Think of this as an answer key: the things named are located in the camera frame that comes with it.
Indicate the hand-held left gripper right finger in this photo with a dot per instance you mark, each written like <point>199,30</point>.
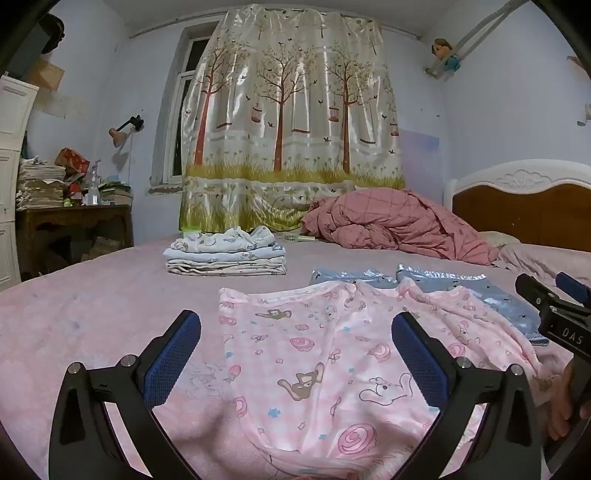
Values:
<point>419,364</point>

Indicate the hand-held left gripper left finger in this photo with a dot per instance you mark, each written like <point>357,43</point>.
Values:
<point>171,362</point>

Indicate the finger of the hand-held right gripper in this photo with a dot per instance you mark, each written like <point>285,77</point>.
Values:
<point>575,290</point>
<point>535,293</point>

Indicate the pink cartoon print pants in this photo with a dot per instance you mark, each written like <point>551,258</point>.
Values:
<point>300,364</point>

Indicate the blue satin pants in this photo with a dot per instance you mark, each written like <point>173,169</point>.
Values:
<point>461,288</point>

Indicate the person's right hand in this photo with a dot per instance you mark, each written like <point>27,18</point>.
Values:
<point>561,406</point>

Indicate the beige pillow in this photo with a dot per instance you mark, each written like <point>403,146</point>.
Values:
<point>501,239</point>

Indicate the white and wooden headboard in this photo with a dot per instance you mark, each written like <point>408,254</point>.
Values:
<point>521,203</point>

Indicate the pink bed sheet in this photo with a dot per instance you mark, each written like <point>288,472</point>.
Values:
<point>92,300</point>

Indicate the folded cream cloth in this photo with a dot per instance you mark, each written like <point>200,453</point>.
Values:
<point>221,267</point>

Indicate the folded light blue cloth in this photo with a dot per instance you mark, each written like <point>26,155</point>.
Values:
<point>221,254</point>

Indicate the green packet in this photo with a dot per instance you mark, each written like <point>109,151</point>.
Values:
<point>190,232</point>

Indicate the white printed crumpled garment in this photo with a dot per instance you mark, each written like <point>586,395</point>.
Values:
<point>221,240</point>

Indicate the pink checked quilt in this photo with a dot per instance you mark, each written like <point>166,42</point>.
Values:
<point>397,221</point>

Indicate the green comb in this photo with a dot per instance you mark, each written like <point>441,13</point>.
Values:
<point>299,237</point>

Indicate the dark wooden desk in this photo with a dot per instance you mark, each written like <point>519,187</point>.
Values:
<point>74,217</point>

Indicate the stack of books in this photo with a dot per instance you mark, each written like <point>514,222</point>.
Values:
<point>115,194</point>

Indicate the clear spray bottle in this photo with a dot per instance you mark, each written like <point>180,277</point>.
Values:
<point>92,189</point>

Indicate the red box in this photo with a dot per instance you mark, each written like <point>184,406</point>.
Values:
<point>73,159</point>

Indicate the white drawer cabinet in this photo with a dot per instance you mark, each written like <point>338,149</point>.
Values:
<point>11,161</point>

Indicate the tree print curtain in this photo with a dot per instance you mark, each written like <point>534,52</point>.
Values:
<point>277,115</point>

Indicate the grey metal crutch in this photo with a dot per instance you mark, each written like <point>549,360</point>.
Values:
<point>475,30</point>

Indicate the cardboard box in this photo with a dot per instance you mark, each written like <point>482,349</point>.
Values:
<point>46,74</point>

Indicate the curtain rod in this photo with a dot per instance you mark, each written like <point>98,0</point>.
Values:
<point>157,25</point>

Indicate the white wall hook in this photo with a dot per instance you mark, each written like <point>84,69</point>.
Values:
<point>585,114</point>

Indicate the wall doll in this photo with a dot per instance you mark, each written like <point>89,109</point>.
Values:
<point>447,53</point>

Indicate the white frame window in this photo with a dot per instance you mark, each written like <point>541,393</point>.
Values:
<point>184,92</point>

